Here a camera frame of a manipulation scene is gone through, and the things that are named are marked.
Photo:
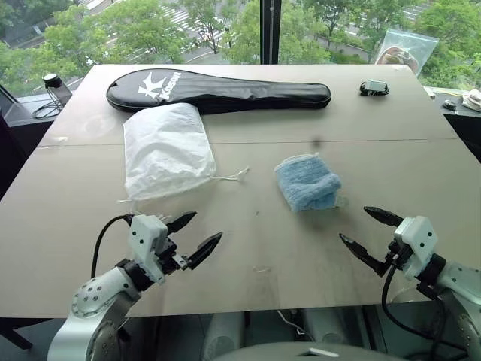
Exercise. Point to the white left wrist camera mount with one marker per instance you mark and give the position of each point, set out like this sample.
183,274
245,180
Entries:
144,240

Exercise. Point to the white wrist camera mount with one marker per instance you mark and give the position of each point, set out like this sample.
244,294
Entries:
417,240
144,240

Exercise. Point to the small black grey device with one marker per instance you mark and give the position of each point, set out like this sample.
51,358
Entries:
374,87

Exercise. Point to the blue folded towel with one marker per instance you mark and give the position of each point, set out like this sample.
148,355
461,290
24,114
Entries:
306,180

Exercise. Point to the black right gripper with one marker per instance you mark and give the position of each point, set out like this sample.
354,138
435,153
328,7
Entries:
394,253

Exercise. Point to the black window frame post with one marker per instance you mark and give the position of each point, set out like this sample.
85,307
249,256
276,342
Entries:
270,31

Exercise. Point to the black side table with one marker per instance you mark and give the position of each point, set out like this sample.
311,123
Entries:
464,124

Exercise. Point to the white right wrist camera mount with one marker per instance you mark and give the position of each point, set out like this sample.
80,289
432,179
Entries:
417,240

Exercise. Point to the black racket cover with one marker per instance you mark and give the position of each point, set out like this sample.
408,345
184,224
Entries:
210,92

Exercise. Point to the clear plastic zip bag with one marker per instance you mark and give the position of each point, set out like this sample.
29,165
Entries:
405,47

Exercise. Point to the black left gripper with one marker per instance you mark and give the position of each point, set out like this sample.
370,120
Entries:
169,254

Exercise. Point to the small black round object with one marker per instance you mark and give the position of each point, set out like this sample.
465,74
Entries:
448,105

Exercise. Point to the grey rounded robot body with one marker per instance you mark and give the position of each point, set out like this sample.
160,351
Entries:
300,351

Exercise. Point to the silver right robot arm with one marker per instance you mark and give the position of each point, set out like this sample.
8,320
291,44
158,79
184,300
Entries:
461,297

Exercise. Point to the crumpled white cloth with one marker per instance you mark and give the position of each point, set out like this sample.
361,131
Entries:
472,99

